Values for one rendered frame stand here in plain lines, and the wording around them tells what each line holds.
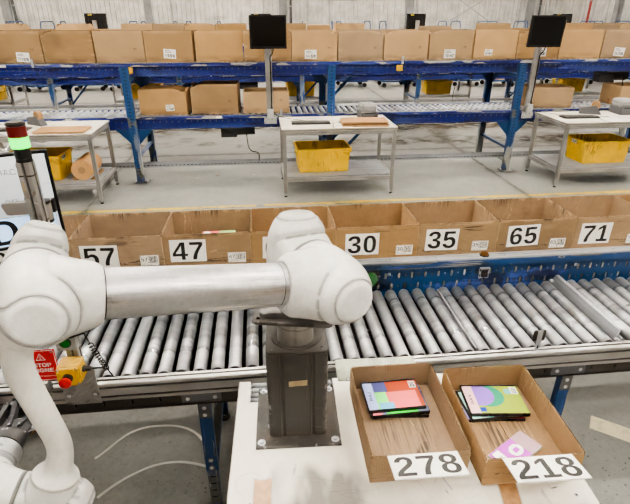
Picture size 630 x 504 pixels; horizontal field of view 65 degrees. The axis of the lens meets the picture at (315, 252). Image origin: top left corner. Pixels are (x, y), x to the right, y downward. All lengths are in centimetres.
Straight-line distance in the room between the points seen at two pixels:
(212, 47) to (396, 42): 228
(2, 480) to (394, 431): 104
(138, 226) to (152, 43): 433
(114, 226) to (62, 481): 151
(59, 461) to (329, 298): 72
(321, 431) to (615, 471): 167
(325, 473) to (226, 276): 73
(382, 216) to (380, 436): 130
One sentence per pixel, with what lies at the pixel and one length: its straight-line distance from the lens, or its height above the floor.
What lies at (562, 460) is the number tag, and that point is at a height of 86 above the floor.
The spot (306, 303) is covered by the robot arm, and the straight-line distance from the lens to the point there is 109.
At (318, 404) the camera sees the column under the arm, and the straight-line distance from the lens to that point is 154.
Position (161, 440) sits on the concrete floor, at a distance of 276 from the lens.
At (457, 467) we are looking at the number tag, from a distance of 146.
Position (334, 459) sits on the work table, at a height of 75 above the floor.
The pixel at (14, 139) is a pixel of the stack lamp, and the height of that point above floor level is 162.
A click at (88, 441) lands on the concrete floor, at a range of 288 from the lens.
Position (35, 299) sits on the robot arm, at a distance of 92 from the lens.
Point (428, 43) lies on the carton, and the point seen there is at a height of 157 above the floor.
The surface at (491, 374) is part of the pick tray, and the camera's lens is 185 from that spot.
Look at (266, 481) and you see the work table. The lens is 153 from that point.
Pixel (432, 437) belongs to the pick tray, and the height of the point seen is 76.
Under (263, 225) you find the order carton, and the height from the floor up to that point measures 96.
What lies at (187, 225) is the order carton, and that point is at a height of 97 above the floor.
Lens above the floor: 194
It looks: 26 degrees down
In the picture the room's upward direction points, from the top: straight up
